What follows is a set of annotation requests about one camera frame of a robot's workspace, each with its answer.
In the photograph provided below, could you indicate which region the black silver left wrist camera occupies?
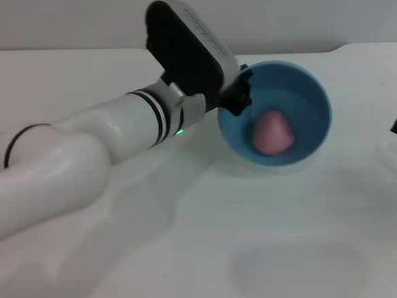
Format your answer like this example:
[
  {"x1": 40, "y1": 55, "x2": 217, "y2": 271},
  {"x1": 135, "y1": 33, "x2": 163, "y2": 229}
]
[{"x1": 142, "y1": 0, "x2": 242, "y2": 103}]

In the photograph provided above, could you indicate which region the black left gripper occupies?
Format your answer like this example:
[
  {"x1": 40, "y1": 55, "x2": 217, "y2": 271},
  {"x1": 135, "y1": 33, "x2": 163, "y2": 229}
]
[{"x1": 209, "y1": 63, "x2": 256, "y2": 118}]

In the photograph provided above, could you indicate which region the pink toy peach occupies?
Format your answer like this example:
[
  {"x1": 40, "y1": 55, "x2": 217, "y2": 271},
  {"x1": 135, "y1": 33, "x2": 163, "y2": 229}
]
[{"x1": 249, "y1": 107, "x2": 296, "y2": 157}]

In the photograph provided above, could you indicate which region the blue bowl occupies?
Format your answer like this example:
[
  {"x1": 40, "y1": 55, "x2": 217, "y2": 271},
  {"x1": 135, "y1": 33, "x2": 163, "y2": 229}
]
[{"x1": 212, "y1": 56, "x2": 336, "y2": 173}]

